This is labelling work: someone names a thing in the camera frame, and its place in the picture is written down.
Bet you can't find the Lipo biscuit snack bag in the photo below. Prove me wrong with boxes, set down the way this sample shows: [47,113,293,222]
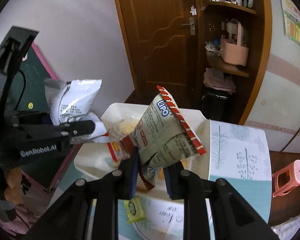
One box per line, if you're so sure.
[127,86,207,190]

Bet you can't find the white foil snack bag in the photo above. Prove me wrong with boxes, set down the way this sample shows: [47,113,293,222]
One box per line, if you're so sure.
[44,79,109,144]

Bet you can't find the person left hand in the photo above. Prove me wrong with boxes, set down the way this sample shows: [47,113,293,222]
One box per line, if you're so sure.
[4,167,23,205]

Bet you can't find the popcorn snack packet left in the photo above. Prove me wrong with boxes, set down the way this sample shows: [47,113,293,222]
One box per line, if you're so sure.
[108,118,139,141]

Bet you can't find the white plastic storage bin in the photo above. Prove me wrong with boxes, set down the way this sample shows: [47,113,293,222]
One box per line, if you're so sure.
[73,101,211,193]

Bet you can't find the small green candy packet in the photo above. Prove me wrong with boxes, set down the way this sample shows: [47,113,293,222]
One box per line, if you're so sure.
[123,197,146,224]

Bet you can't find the patterned teal tablecloth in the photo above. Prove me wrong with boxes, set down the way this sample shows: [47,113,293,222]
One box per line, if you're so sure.
[53,121,272,239]

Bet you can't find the folded pink cloth pile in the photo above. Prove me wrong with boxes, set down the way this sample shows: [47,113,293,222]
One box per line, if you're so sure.
[203,68,236,93]

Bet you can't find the pink plastic stool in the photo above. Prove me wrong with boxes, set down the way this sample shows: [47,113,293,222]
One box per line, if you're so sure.
[272,159,300,198]

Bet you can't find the pink storage basket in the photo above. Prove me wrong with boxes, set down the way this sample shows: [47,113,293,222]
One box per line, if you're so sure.
[220,21,249,66]

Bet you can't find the brown wooden door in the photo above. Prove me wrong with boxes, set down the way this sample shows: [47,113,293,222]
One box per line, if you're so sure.
[115,0,199,109]

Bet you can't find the wooden corner shelf unit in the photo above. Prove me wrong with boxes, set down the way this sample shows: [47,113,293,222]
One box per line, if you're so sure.
[196,0,272,125]

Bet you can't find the green chalkboard pink frame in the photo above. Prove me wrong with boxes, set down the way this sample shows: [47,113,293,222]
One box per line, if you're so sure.
[6,43,57,123]

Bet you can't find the silver door handle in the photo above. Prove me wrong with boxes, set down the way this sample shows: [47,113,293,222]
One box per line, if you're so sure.
[181,17,196,36]

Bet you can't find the wall poster calendar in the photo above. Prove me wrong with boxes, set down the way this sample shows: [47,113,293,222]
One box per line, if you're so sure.
[280,0,300,45]

